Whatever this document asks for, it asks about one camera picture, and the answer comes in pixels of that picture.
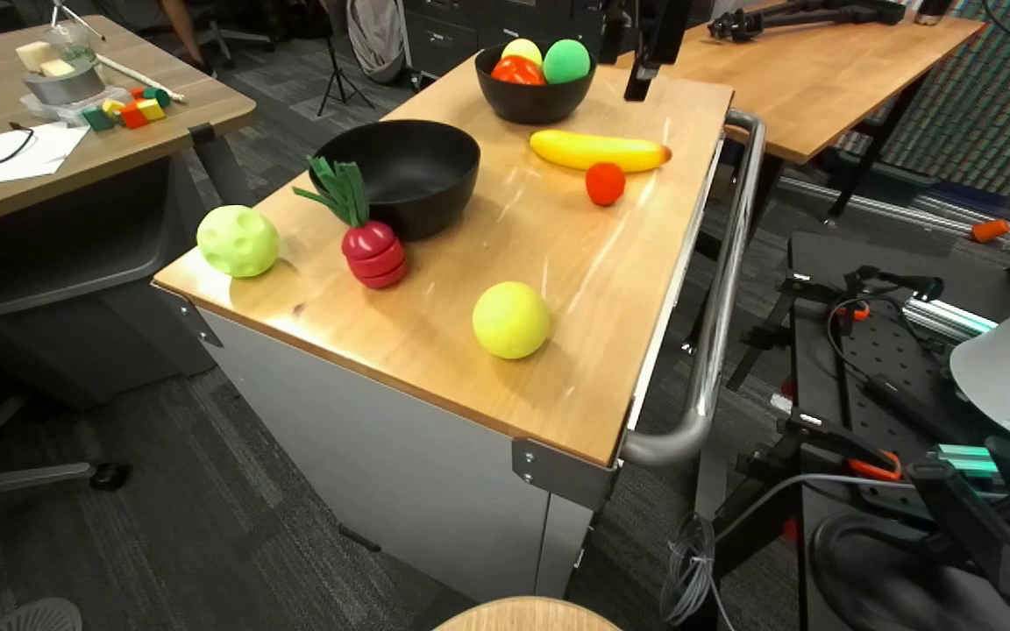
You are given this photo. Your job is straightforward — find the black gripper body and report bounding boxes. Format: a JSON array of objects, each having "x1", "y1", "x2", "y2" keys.
[{"x1": 596, "y1": 0, "x2": 699, "y2": 63}]

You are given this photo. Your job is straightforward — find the yellow toy banana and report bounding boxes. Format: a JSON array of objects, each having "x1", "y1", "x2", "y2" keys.
[{"x1": 530, "y1": 129, "x2": 670, "y2": 174}]

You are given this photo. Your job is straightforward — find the red toy strawberry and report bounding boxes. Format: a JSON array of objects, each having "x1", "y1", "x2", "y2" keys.
[{"x1": 585, "y1": 161, "x2": 623, "y2": 208}]

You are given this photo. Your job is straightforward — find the yellow toy ball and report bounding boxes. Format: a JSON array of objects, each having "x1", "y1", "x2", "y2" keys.
[{"x1": 500, "y1": 37, "x2": 542, "y2": 66}]

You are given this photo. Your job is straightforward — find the orange toy tomato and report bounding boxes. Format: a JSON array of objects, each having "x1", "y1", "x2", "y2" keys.
[{"x1": 492, "y1": 54, "x2": 542, "y2": 87}]

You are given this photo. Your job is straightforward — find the yellow-green toy lemon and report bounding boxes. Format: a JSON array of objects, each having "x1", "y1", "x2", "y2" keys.
[{"x1": 469, "y1": 281, "x2": 551, "y2": 359}]

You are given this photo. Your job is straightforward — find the red toy radish green leaves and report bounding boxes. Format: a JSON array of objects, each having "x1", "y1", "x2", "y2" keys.
[{"x1": 298, "y1": 156, "x2": 410, "y2": 291}]

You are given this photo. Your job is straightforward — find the light green dimpled toy ball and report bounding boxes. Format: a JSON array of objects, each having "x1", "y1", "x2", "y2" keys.
[{"x1": 197, "y1": 208, "x2": 279, "y2": 281}]

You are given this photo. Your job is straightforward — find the black bowl far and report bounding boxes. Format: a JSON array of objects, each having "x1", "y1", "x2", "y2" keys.
[{"x1": 474, "y1": 45, "x2": 593, "y2": 127}]

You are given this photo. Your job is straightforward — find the black bowl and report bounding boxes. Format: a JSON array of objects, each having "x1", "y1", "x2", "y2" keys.
[
  {"x1": 317, "y1": 120, "x2": 480, "y2": 240},
  {"x1": 474, "y1": 45, "x2": 593, "y2": 127}
]

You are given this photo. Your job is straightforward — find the black bowl near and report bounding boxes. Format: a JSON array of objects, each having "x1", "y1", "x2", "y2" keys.
[{"x1": 317, "y1": 120, "x2": 480, "y2": 240}]

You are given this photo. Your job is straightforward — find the wooden side table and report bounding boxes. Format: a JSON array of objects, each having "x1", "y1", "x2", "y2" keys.
[{"x1": 658, "y1": 18, "x2": 983, "y2": 164}]

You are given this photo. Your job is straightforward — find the white cart cabinet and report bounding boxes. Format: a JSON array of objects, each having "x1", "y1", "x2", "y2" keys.
[{"x1": 203, "y1": 308, "x2": 593, "y2": 592}]

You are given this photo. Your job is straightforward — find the orange clamp tool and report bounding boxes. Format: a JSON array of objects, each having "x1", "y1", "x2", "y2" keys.
[{"x1": 845, "y1": 451, "x2": 904, "y2": 483}]

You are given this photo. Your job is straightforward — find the colourful toy blocks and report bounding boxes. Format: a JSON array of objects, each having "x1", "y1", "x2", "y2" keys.
[{"x1": 81, "y1": 87, "x2": 171, "y2": 132}]

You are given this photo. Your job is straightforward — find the round wooden stool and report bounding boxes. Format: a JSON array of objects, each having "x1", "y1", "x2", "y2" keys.
[{"x1": 434, "y1": 595, "x2": 621, "y2": 631}]

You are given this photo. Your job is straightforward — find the clear plastic container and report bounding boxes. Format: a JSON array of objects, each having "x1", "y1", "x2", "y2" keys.
[{"x1": 15, "y1": 22, "x2": 106, "y2": 105}]

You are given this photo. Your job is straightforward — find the white paper sheet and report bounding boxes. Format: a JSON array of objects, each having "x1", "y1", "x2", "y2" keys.
[{"x1": 0, "y1": 122, "x2": 88, "y2": 182}]

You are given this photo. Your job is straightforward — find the wooden office desk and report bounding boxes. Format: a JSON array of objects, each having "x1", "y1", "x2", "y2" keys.
[{"x1": 0, "y1": 11, "x2": 259, "y2": 239}]

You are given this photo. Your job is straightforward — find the metal cart handle bar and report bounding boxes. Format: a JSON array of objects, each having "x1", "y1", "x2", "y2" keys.
[{"x1": 621, "y1": 112, "x2": 764, "y2": 466}]

